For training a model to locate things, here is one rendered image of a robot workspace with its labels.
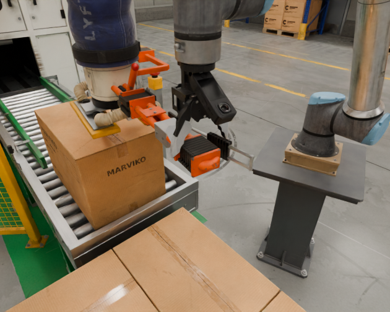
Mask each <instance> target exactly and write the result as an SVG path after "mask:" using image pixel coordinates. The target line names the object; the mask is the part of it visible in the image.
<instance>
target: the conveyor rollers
mask: <svg viewBox="0 0 390 312"><path fill-rule="evenodd" d="M0 99H1V100H2V102H3V103H4V104H5V106H6V107H7V108H8V110H9V111H10V112H11V113H12V115H13V116H14V118H15V119H16V120H17V121H18V122H19V124H20V125H21V126H22V128H23V129H24V131H25V132H26V133H27V134H28V136H29V137H30V138H31V140H32V141H33V142H34V144H35V145H36V146H37V147H38V149H39V150H40V152H41V153H42V154H43V155H44V157H45V160H46V162H47V165H48V168H45V169H43V168H42V167H41V165H40V164H39V163H38V161H37V160H36V158H35V157H34V156H33V154H32V153H31V151H30V150H29V148H28V147H27V146H26V144H22V145H18V148H19V150H20V151H21V153H22V155H23V156H24V157H25V159H26V161H27V162H28V164H29V165H30V167H31V168H32V170H33V171H34V173H35V174H36V176H37V177H38V179H39V180H40V182H41V184H42V185H43V187H44V188H45V189H46V191H47V192H48V191H49V192H48V194H49V195H50V198H51V199H52V200H53V199H56V198H58V197H60V198H58V199H56V200H53V202H54V203H55V205H56V207H57V208H58V209H59V208H61V207H63V206H66V205H68V204H70V203H72V202H74V201H75V200H74V199H73V198H72V196H71V195H70V194H67V193H69V192H68V190H67V189H66V187H65V186H64V185H63V183H62V182H61V180H60V179H59V177H58V176H57V174H56V173H55V171H54V168H53V165H52V163H51V160H50V156H49V154H48V151H47V148H46V145H45V142H44V139H43V136H42V133H41V131H40V127H39V125H38V121H37V118H36V116H35V112H34V110H37V109H40V108H45V107H49V106H53V105H58V104H61V103H63V102H62V101H61V100H60V99H58V98H57V97H56V96H55V95H53V94H52V93H51V92H50V91H49V90H47V89H46V88H44V89H38V90H33V91H30V92H25V93H19V94H16V95H11V96H7V97H2V98H0ZM1 114H3V112H2V110H1V109H0V115H1ZM0 120H1V122H2V124H3V125H4V127H5V128H6V130H7V131H8V133H9V134H10V136H11V138H12V139H13V141H14V142H15V143H18V142H22V141H23V140H22V138H21V137H20V136H19V134H18V133H17V131H16V130H15V129H14V127H13V126H12V125H11V123H10V122H9V120H8V119H7V118H6V116H5V115H4V116H0ZM165 186H166V193H167V192H169V191H171V190H172V189H174V188H176V187H177V183H176V181H175V180H171V181H169V182H167V183H165ZM58 187H59V188H58ZM55 188H56V189H55ZM51 190H52V191H51ZM65 194H67V195H65ZM63 195H65V196H63ZM61 196H63V197H61ZM80 210H81V209H80V208H79V206H78V205H77V203H76V202H75V203H73V204H71V205H69V206H66V207H64V208H62V209H60V210H59V211H60V213H61V214H62V216H63V217H64V218H66V217H68V216H70V215H72V214H75V213H76V212H78V211H80ZM85 221H87V218H86V216H85V215H84V213H83V212H81V213H79V214H76V215H74V216H72V217H70V218H68V219H66V222H67V223H68V225H69V226H70V228H73V227H75V226H77V225H79V224H81V223H83V222H85ZM94 231H95V230H94V228H93V226H92V225H91V224H90V222H89V223H87V224H85V225H83V226H81V227H79V228H77V229H75V230H73V232H74V234H75V236H76V237H77V239H80V238H82V237H84V236H86V235H88V234H89V233H92V232H94Z"/></svg>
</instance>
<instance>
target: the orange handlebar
mask: <svg viewBox="0 0 390 312"><path fill-rule="evenodd" d="M144 57H145V59H146V60H148V61H150V62H152V63H154V64H156V65H158V66H155V67H148V68H143V69H139V70H138V73H137V76H141V75H145V74H151V73H155V72H162V71H167V70H169V68H170V67H169V64H167V63H165V62H163V61H161V60H159V59H157V58H155V57H153V56H151V55H149V54H145V55H144ZM122 87H124V88H125V89H127V84H126V83H125V84H123V85H122ZM111 90H112V91H113V92H114V93H115V94H117V96H119V95H120V92H122V91H121V90H120V89H119V88H117V86H115V85H113V86H111ZM146 107H147V109H144V110H143V109H142V108H141V107H140V106H135V108H134V111H135V112H136V113H137V114H138V115H139V116H140V117H141V121H143V122H144V123H145V124H146V125H147V126H152V127H153V128H154V123H156V122H159V121H163V120H166V119H170V117H169V116H167V115H166V114H165V113H166V111H165V110H163V109H162V108H161V107H159V106H155V105H153V104H152V103H148V104H147V106H146ZM154 129H155V128H154ZM191 136H193V135H192V134H190V133H189V134H188V135H187V136H186V137H185V138H188V137H191ZM166 140H167V141H168V142H169V143H170V144H171V141H170V139H169V138H168V136H167V138H166ZM219 163H220V158H219V157H214V158H212V159H210V160H205V161H203V162H201V163H200V164H199V166H198V169H200V170H212V169H214V168H216V167H217V166H218V165H219Z"/></svg>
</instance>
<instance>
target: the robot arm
mask: <svg viewBox="0 0 390 312"><path fill-rule="evenodd" d="M273 2H274V0H173V21H174V39H175V44H174V49H175V59H176V60H177V62H178V65H179V66H180V69H181V83H180V84H178V85H177V86H174V87H171V93H172V107H173V109H174V110H175V111H176V112H177V113H178V115H177V117H176V124H174V125H169V126H168V127H167V130H166V134H167V136H168V138H169V139H170V141H171V146H170V154H171V157H172V158H174V157H175V156H176V155H178V154H179V153H180V148H181V146H182V145H183V144H184V139H185V137H186V136H187V135H188V134H189V133H190V132H191V130H192V127H191V124H190V119H191V118H192V119H194V120H195V121H196V122H199V120H200V119H204V118H209V119H211V120H212V121H213V123H214V124H215V125H217V127H218V129H219V130H220V132H221V135H222V137H224V138H226V139H227V137H228V122H229V121H231V120H232V119H233V118H234V117H235V115H236V113H237V111H236V109H235V108H234V107H233V105H232V104H231V102H230V101H229V99H228V98H227V96H226V95H225V93H224V92H223V90H222V89H221V87H220V86H219V84H218V83H217V81H216V80H215V78H214V77H213V75H212V74H211V72H210V71H212V70H214V69H215V62H217V61H218V60H220V55H221V40H222V21H223V20H231V19H240V18H246V17H258V16H259V15H263V14H265V13H266V12H267V11H268V10H269V9H270V8H271V6H272V4H273ZM389 47H390V0H357V13H356V21H355V34H354V41H353V55H352V68H351V75H350V88H349V99H348V100H347V101H345V95H343V94H341V93H334V92H316V93H314V94H312V95H311V96H310V100H309V102H308V107H307V110H306V115H305V120H304V123H303V129H302V131H301V132H300V133H299V135H298V137H297V138H296V140H295V145H296V146H297V147H298V148H299V149H301V150H303V151H305V152H308V153H311V154H318V155H328V154H332V153H333V152H334V151H335V149H336V143H335V137H334V135H335V134H337V135H339V136H342V137H345V138H348V139H351V140H353V141H356V142H359V143H361V144H366V145H374V144H376V143H377V142H378V141H379V140H380V139H381V137H382V136H383V134H384V133H385V131H386V130H387V128H388V126H389V123H390V113H387V112H384V103H383V102H382V101H381V100H380V98H381V92H382V88H383V81H384V75H385V71H386V64H387V60H388V54H389ZM179 87H180V88H179ZM178 88H179V89H178ZM174 95H176V105H174Z"/></svg>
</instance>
